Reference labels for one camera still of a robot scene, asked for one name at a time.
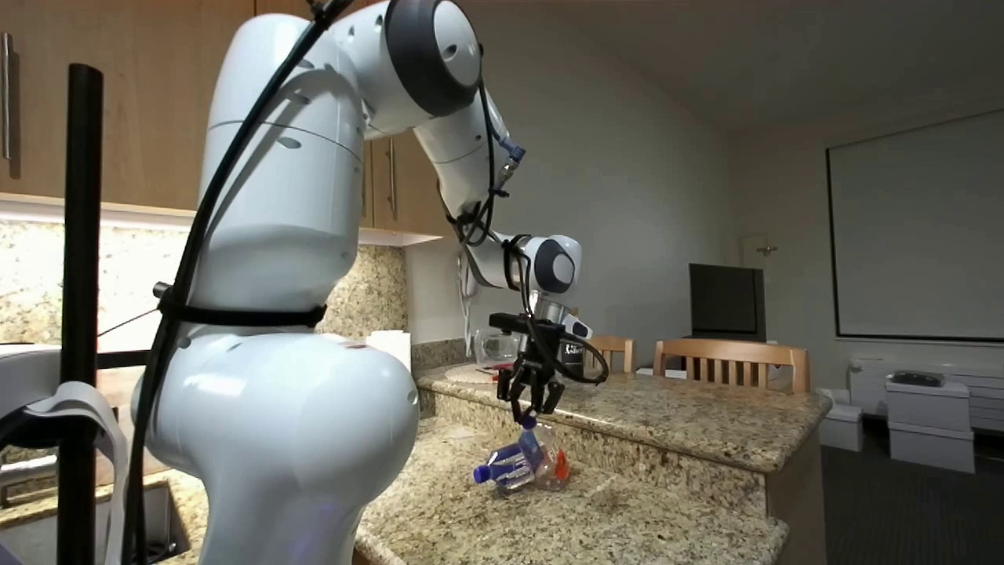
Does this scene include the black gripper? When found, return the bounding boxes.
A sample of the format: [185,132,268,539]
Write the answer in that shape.
[495,312,569,429]

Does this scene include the white container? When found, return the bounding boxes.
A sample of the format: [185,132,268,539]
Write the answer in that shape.
[362,327,418,371]

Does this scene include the white wall screen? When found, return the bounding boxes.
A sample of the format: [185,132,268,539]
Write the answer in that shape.
[826,108,1004,345]

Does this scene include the white low shelf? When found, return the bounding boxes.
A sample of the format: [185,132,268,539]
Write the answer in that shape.
[844,350,1004,433]

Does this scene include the black stand pole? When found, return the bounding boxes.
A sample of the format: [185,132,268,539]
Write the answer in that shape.
[55,59,107,565]

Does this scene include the metal cabinet handle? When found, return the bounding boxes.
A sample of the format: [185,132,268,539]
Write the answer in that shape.
[0,28,18,181]

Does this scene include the white printer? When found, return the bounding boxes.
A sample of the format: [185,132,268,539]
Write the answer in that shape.
[882,369,983,479]

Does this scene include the white flat strap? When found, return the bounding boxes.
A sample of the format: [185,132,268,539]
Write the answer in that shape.
[18,381,136,507]

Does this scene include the wooden wall cabinets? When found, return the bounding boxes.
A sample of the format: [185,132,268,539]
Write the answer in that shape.
[0,0,452,240]

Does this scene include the clear glass jar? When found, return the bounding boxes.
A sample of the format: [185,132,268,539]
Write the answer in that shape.
[470,329,517,371]

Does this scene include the wooden slat-back chair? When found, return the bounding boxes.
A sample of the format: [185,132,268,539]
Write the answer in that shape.
[588,337,639,377]
[653,337,813,396]

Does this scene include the small white box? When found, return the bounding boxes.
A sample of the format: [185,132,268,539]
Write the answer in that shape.
[815,387,866,455]

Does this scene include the black television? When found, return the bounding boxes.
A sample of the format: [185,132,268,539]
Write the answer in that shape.
[687,260,769,345]

